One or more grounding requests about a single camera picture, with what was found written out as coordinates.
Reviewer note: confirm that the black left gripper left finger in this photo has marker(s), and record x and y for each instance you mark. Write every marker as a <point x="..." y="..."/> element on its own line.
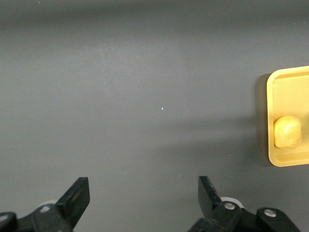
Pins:
<point x="70" y="203"/>

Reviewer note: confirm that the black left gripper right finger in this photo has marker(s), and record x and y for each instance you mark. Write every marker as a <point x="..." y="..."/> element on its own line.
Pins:
<point x="224" y="217"/>

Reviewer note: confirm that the yellow potato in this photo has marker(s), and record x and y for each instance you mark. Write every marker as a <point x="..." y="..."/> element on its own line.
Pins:
<point x="287" y="133"/>

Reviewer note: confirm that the yellow rectangular plastic tray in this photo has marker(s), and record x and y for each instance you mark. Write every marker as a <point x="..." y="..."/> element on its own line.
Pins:
<point x="292" y="96"/>

